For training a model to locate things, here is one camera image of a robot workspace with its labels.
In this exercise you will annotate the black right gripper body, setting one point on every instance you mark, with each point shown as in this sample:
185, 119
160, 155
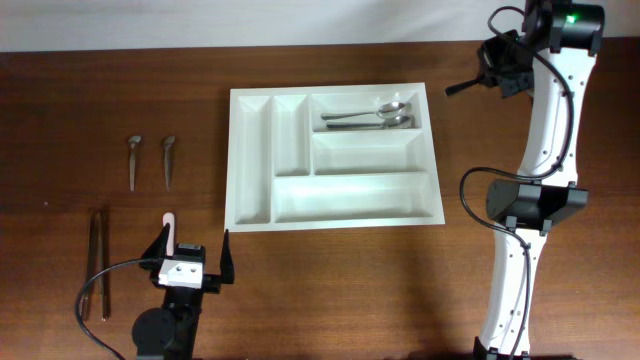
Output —
504, 65

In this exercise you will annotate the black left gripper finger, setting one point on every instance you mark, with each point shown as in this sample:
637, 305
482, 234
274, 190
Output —
157, 249
227, 269

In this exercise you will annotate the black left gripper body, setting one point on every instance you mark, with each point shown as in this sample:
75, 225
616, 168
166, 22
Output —
211, 283

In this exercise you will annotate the large steel spoon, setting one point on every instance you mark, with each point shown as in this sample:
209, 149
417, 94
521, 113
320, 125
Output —
401, 121
386, 111

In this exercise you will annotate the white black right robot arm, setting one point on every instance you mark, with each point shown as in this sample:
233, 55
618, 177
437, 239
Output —
551, 58

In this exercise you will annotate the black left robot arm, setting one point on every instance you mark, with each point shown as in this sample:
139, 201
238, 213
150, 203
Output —
169, 331

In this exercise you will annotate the small metal spoon right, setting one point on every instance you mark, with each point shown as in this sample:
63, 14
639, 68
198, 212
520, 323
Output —
168, 143

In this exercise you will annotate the small metal spoon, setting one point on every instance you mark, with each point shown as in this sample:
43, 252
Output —
133, 142
168, 143

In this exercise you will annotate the white plastic cutlery tray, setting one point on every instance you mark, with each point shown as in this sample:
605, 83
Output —
288, 171

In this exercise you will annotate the small metal spoon left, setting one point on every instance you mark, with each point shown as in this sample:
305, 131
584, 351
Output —
133, 142

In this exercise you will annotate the pink handled utensil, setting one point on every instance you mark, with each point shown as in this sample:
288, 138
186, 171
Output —
169, 220

